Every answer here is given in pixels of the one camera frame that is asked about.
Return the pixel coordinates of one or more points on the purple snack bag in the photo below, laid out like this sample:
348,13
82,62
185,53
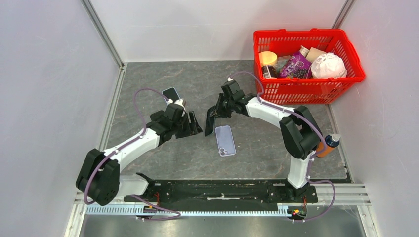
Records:
297,67

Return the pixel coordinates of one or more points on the orange pump bottle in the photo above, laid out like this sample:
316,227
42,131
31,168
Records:
331,142

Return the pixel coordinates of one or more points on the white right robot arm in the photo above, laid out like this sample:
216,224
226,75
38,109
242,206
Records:
300,132

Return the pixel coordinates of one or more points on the yellow lid jar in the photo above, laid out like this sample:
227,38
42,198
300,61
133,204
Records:
268,61

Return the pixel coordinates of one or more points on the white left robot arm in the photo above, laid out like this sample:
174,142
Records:
100,177

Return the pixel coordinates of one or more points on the black phone teal edge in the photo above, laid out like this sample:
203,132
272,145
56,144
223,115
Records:
210,120

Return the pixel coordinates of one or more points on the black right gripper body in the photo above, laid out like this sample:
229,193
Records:
225,107

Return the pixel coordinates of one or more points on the lilac phone case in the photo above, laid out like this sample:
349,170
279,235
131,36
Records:
225,141

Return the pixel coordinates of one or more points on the red plastic basket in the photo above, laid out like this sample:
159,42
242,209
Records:
306,91

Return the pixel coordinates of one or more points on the beige cardboard tube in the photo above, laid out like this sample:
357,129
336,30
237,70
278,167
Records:
313,54

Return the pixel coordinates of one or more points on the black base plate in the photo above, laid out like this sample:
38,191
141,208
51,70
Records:
226,194

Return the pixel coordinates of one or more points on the white plastic bag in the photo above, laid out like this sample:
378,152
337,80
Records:
328,66

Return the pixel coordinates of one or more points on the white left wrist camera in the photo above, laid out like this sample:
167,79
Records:
181,103

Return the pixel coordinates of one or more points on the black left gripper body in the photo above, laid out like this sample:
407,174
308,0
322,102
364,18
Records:
184,128

